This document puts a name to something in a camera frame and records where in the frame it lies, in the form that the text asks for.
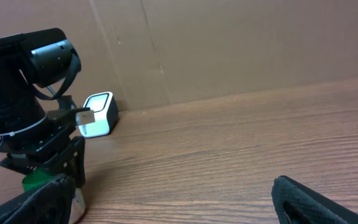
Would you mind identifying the white barcode scanner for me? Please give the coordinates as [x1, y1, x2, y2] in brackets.
[79, 91, 119, 138]

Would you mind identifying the green lid jar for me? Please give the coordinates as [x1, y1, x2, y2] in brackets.
[22, 169, 86, 224]

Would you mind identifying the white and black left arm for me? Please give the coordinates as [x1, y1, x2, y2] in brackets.
[0, 28, 85, 187]

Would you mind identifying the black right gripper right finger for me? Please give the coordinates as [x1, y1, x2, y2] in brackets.
[271, 175, 358, 224]

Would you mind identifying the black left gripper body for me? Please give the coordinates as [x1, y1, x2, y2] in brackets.
[0, 108, 86, 188]

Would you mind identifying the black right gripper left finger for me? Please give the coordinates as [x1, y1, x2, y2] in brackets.
[0, 174, 75, 224]

